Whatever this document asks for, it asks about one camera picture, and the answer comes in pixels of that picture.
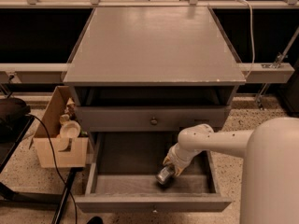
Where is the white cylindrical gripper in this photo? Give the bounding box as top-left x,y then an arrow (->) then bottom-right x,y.
163,143 -> 201,176

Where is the silver redbull can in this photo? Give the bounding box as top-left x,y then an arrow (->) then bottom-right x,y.
156,165 -> 175,185

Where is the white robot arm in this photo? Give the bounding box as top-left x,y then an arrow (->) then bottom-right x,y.
164,117 -> 299,224

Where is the round metal drawer knob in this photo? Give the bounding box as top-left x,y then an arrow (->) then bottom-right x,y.
150,117 -> 158,125

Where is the open grey middle drawer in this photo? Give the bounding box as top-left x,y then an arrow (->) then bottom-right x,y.
76,132 -> 232,213

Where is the closed grey top drawer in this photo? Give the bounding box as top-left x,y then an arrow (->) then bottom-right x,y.
76,105 -> 231,132

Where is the grey wooden drawer cabinet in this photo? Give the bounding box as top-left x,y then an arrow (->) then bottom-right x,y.
62,6 -> 247,214

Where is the cardboard box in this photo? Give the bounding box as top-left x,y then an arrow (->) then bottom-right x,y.
33,86 -> 88,168

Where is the black side table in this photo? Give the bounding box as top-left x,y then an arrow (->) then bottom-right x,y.
0,114 -> 79,224

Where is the black bag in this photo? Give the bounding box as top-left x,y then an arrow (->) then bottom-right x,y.
0,98 -> 31,124

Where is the black cable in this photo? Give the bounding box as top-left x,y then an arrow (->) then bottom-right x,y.
25,113 -> 78,224

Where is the white cable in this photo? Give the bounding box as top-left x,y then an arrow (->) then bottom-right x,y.
235,0 -> 256,79

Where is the grey metal rail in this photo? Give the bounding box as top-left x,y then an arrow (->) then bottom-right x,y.
0,63 -> 69,84

